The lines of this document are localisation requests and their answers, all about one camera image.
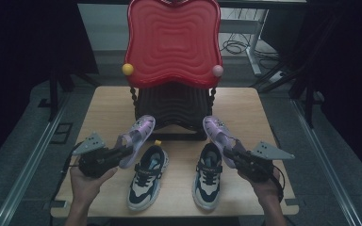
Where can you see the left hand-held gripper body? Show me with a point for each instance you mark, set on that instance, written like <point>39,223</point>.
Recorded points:
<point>92,160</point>

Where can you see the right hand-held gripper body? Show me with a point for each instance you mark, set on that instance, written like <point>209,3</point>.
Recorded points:
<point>260,166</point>

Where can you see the purple sandal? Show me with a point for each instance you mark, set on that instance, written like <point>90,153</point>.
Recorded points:
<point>138,135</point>
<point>218,132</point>

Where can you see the navy and white sneaker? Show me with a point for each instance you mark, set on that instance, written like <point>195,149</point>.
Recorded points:
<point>146,185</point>
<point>207,185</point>

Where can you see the red and black shoe rack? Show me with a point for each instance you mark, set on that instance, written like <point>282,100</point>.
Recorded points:
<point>172,44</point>

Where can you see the person's right hand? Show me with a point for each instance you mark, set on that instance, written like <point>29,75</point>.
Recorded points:
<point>264,190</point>

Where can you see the person's left hand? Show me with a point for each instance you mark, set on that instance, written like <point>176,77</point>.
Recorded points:
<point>86,186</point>

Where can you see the dark floor plate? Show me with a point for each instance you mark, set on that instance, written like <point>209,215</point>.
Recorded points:
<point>62,133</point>

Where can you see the black metal stand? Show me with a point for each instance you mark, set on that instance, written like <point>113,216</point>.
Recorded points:
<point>309,100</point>
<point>54,94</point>

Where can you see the white power strip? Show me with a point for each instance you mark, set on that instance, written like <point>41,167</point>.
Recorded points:
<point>278,76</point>

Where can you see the dark curtain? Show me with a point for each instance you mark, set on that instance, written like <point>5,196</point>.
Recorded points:
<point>352,78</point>
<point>19,62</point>

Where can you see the metal floor rail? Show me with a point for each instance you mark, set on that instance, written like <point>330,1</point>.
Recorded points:
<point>28,163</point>
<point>323,163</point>

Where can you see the white metal desk frame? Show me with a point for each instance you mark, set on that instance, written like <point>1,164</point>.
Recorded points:
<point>251,31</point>

